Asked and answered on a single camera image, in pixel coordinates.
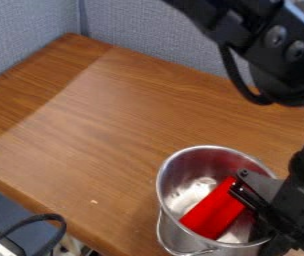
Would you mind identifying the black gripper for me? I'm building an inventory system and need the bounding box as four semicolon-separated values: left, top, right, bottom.
230;169;304;256

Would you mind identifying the red block object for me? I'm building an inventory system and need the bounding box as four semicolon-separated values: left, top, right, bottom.
180;176;246;239

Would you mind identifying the stainless steel pot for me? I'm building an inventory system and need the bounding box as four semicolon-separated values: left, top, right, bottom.
156;145;276;256

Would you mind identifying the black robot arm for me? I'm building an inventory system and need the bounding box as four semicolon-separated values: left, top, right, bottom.
162;0;304;256

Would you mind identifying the white object under table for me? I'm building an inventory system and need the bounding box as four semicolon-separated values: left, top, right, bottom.
51;233;99;256

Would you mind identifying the black cable under table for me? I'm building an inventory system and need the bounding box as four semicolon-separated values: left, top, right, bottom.
0;213;68;256

